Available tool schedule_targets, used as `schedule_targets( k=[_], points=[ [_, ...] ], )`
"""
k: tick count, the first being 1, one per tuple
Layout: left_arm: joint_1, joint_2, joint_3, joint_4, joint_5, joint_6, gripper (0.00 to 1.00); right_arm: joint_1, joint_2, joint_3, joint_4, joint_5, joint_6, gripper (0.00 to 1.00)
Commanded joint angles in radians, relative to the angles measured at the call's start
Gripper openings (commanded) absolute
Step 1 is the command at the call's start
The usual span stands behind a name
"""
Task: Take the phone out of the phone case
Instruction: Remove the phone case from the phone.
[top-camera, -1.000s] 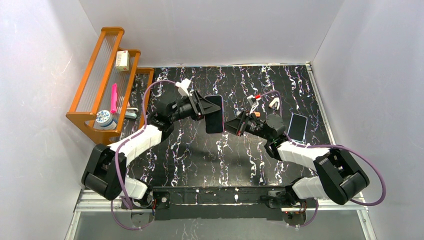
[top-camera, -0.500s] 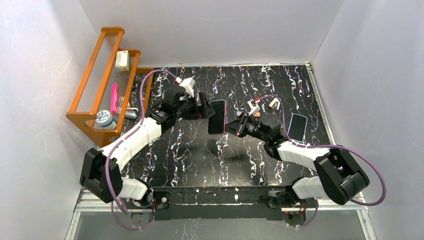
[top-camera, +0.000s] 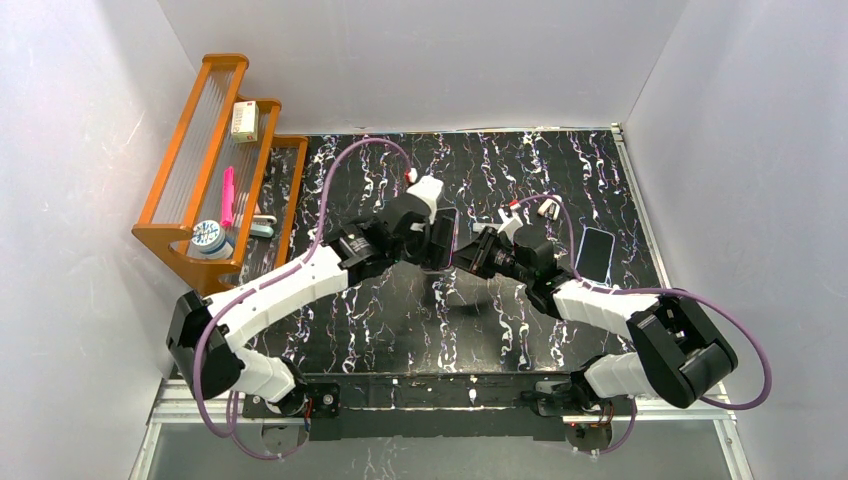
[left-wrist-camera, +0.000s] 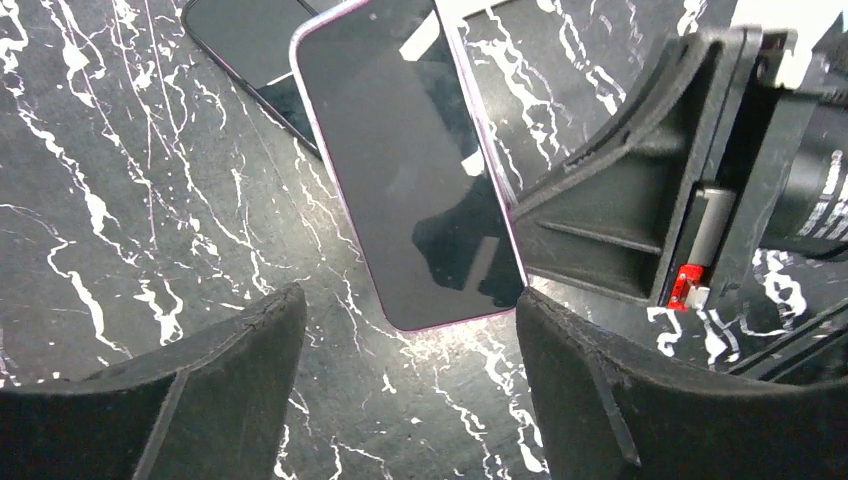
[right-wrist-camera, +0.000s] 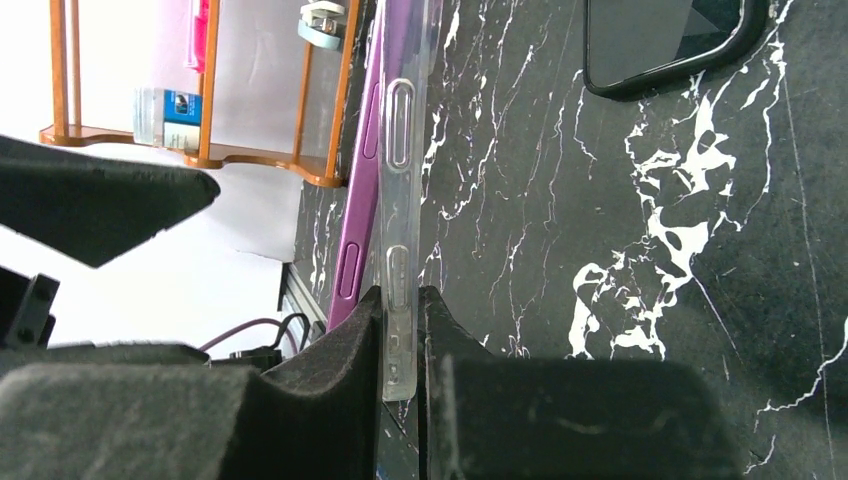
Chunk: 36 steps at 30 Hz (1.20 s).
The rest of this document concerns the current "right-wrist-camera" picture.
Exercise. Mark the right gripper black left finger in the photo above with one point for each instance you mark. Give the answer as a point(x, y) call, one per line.
point(159, 411)

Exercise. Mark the black phone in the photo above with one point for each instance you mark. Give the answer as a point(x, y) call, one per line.
point(631, 47)

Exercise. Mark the purple phone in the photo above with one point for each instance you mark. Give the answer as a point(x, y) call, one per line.
point(359, 214)

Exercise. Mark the teal and white stapler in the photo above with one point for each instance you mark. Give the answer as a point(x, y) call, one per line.
point(322, 24)

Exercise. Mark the orange wooden shelf rack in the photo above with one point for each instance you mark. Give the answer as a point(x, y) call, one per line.
point(68, 130)

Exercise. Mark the clear magsafe phone case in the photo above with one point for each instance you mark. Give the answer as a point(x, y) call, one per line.
point(409, 38)

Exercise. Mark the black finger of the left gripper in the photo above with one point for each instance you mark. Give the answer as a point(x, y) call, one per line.
point(94, 209)

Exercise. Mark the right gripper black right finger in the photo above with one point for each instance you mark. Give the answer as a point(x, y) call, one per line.
point(484, 416)

